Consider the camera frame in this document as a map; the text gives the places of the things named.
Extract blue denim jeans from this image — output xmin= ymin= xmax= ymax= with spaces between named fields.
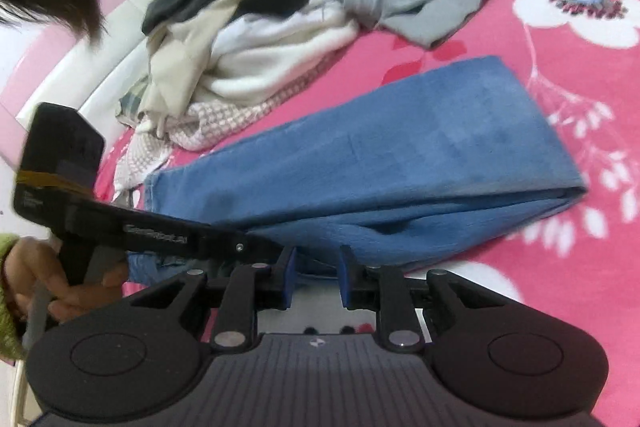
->
xmin=127 ymin=55 xmax=588 ymax=283

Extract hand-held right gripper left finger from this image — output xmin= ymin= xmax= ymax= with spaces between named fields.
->
xmin=130 ymin=246 xmax=298 ymax=350

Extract pink white checked knit cloth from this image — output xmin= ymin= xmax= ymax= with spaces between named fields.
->
xmin=112 ymin=57 xmax=341 ymax=202

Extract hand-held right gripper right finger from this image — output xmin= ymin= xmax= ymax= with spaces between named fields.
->
xmin=337 ymin=244 xmax=501 ymax=353

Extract white fleece garment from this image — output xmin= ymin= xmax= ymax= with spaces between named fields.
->
xmin=192 ymin=0 xmax=358 ymax=108

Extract pink white padded headboard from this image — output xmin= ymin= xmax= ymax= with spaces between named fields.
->
xmin=0 ymin=0 xmax=201 ymax=168

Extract beige garment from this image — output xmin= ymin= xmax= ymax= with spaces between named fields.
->
xmin=140 ymin=0 xmax=251 ymax=128

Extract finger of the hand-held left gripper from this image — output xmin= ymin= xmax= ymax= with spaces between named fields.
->
xmin=197 ymin=227 xmax=281 ymax=265

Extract person's left hand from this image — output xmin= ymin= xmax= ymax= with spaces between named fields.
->
xmin=7 ymin=238 xmax=129 ymax=324

